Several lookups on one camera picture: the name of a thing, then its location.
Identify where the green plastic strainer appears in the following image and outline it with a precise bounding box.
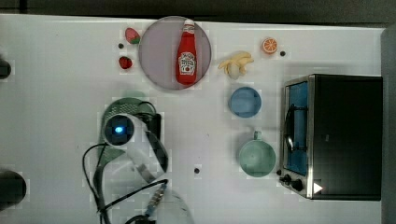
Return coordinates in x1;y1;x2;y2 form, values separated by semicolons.
98;97;156;166

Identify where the black toaster oven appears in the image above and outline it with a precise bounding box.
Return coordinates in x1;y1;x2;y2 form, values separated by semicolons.
277;74;383;201

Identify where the upper black cylinder post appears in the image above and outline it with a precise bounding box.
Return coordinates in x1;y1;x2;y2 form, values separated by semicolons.
0;59;11;79

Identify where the orange slice toy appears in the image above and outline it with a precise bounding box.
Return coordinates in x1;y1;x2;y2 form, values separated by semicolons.
262;37;277;54

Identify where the lower black cylinder post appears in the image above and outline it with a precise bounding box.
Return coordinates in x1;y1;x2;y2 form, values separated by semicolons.
0;170;27;211

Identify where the blue bowl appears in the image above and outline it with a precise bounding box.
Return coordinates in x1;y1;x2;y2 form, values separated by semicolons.
228;87;262;119

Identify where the red ketchup bottle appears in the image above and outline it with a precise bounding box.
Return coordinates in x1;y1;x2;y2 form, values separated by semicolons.
176;20;197;85

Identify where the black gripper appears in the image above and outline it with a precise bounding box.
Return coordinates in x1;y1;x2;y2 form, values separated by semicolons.
135;112;162;139

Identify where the peeled banana toy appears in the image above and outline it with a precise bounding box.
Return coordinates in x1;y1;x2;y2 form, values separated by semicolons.
218;51;254;80

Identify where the half strawberry toy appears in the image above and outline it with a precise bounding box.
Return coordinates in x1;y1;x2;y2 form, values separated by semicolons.
124;27;140;45

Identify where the whole strawberry toy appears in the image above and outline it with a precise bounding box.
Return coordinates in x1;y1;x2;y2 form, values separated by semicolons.
119;56;133;70

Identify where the black cylinder post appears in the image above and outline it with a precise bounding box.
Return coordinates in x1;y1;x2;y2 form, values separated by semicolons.
0;170;27;211
0;59;11;79

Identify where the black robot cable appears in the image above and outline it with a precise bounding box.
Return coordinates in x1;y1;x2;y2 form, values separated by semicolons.
81;101;169;224

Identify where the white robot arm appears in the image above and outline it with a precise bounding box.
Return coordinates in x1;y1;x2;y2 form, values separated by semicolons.
93;113;194;224

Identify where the grey round plate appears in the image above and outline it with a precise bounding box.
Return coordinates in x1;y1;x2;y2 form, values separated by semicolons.
138;16;211;91

